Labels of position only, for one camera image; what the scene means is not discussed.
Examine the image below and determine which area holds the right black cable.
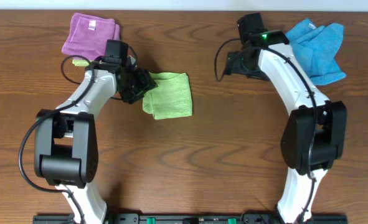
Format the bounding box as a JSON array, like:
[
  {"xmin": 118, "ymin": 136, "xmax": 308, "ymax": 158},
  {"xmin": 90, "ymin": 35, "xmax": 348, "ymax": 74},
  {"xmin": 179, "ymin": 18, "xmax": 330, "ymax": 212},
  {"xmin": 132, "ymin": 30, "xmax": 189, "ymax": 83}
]
[{"xmin": 214, "ymin": 37, "xmax": 320, "ymax": 222}]

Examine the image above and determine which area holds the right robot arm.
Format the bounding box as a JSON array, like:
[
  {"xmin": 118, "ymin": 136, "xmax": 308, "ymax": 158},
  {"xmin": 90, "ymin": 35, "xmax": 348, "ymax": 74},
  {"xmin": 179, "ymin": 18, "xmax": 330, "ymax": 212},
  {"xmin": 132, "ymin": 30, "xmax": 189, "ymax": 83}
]
[{"xmin": 223, "ymin": 28, "xmax": 347, "ymax": 223}]

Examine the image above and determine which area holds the green microfiber cloth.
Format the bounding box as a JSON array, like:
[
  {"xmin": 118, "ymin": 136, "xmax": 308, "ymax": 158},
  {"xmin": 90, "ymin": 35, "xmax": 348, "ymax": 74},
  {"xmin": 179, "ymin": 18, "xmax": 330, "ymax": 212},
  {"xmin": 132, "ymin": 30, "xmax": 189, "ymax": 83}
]
[{"xmin": 143, "ymin": 72, "xmax": 193, "ymax": 120}]

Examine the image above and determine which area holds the left black cable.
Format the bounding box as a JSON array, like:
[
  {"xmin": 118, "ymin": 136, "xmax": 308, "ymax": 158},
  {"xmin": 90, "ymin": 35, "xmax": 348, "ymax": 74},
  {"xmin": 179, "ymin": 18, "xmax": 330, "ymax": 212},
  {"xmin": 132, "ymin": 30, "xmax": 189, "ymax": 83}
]
[{"xmin": 17, "ymin": 45, "xmax": 139, "ymax": 224}]

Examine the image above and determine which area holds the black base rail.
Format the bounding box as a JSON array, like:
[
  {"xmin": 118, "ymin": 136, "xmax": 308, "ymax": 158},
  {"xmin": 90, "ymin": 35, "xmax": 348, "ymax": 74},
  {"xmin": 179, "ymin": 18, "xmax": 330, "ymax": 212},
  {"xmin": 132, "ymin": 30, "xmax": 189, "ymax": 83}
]
[{"xmin": 32, "ymin": 213, "xmax": 349, "ymax": 224}]

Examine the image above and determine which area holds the purple folded cloth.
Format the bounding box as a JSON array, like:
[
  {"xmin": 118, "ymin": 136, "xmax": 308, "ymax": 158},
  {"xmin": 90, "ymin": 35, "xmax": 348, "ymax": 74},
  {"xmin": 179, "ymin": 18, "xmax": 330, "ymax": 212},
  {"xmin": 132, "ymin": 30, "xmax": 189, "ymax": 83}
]
[{"xmin": 62, "ymin": 12, "xmax": 120, "ymax": 60}]

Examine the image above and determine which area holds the blue crumpled cloth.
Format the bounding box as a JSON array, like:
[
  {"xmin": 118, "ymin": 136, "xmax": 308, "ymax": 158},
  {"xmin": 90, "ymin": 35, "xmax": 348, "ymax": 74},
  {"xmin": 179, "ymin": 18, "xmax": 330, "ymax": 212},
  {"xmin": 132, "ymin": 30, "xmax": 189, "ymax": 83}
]
[{"xmin": 286, "ymin": 19, "xmax": 346, "ymax": 86}]

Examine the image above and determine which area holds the black cable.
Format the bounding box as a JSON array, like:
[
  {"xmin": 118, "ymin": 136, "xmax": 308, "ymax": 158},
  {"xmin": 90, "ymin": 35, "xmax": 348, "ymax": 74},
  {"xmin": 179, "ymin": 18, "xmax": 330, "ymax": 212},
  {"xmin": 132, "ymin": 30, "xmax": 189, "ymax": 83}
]
[
  {"xmin": 17, "ymin": 45, "xmax": 139, "ymax": 224},
  {"xmin": 214, "ymin": 37, "xmax": 320, "ymax": 222}
]

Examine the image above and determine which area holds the light green folded cloth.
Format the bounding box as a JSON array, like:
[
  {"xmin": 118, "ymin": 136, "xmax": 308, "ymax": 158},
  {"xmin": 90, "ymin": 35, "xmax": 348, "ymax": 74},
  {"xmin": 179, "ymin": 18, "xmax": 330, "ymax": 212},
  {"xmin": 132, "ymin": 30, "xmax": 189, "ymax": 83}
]
[{"xmin": 72, "ymin": 59, "xmax": 91, "ymax": 67}]

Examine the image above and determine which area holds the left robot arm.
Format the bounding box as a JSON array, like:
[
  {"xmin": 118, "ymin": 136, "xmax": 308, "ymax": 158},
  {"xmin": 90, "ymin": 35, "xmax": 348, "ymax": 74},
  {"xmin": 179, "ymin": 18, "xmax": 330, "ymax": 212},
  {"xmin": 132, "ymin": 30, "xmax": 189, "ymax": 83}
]
[{"xmin": 31, "ymin": 56, "xmax": 156, "ymax": 223}]

